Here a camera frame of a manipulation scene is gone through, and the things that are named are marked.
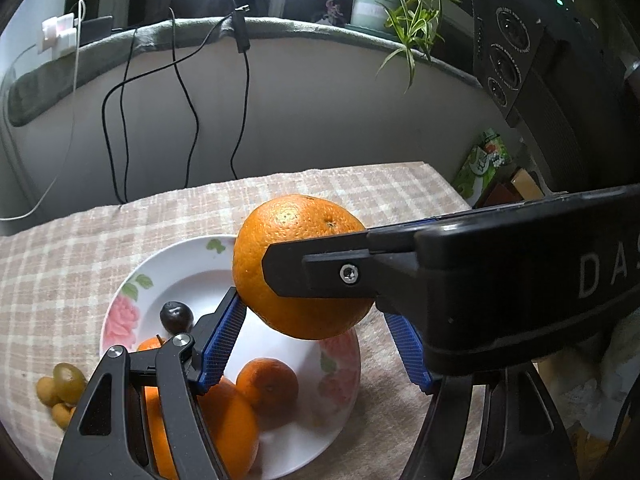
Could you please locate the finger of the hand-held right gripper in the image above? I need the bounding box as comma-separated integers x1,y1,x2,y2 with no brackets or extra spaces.
364,211,478,241
262,232,419,307

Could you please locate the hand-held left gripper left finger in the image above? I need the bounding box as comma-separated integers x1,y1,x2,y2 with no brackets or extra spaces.
52,287,248,480

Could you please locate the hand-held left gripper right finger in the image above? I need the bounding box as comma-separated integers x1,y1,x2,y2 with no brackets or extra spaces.
384,312,581,480

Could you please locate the dark plum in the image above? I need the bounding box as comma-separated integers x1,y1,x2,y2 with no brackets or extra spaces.
159,301,195,335

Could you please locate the large speckled orange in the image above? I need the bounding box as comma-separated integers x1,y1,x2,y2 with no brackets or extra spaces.
232,196,376,340

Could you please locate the mandarin without stem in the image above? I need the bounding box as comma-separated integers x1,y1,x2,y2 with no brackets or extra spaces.
235,357,299,418

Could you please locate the white floral plate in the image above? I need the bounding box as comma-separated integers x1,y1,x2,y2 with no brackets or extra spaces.
99,235,362,480

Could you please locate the large smooth orange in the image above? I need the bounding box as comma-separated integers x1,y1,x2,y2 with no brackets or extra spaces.
142,375,261,480

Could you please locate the mandarin with stem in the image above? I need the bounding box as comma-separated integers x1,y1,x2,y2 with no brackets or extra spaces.
136,334,167,354

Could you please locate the brown box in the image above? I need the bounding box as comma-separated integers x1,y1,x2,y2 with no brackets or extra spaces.
474,167,544,209

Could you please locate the green printed packet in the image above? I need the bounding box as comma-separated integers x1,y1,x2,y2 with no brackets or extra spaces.
456,130,514,202

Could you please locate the large green kiwi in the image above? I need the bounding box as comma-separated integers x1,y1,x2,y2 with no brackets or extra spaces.
52,363,88,406

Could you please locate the beige checked tablecloth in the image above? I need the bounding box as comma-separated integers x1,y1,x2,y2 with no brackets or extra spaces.
0,161,488,480

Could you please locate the small orange kumquat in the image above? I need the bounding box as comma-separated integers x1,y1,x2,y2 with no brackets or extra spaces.
51,402,75,431

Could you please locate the green spider plant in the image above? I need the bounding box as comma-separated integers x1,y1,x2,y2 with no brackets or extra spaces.
316,0,461,93

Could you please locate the pale green plant pot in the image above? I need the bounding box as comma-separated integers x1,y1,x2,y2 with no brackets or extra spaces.
346,0,402,36

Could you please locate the small pink flower plant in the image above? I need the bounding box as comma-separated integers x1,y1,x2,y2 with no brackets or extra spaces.
312,0,348,26

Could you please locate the small black box device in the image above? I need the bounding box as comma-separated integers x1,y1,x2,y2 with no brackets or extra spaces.
79,16,114,46

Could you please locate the white power adapter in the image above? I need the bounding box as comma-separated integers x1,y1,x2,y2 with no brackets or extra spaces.
41,15,81,56

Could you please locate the black cable with connector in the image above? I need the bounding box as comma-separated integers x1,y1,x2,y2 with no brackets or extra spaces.
229,7,251,181

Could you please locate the long white cable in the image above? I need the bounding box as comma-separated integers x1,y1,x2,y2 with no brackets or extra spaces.
0,0,86,222

